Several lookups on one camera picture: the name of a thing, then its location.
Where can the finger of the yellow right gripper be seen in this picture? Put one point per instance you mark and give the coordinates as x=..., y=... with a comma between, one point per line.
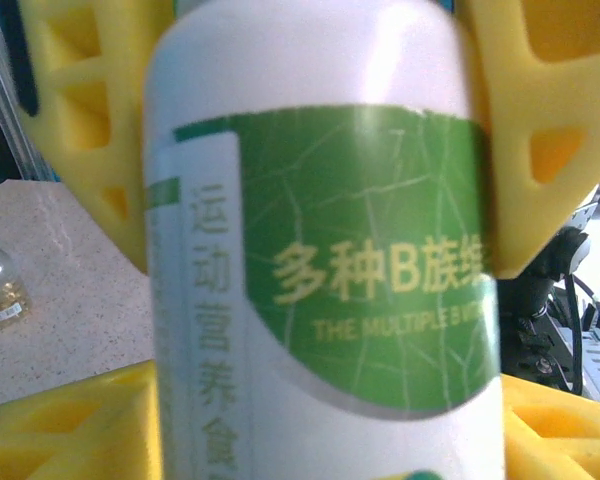
x=520, y=215
x=125, y=175

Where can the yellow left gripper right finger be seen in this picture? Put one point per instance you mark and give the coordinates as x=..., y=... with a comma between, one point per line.
x=565, y=440

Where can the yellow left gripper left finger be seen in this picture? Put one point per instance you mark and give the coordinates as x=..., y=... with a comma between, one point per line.
x=65, y=435

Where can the clear bottle with sticker lid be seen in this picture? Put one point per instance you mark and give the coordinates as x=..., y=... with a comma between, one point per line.
x=2, y=290

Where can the white bottle with green cap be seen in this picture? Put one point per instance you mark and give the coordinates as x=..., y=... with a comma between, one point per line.
x=320, y=225

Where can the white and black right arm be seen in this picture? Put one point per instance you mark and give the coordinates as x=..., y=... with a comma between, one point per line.
x=535, y=295

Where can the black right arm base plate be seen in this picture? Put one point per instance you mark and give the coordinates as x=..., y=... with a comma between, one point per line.
x=545, y=367

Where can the aluminium corner post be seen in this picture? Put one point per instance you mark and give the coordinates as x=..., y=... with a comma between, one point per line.
x=10, y=145

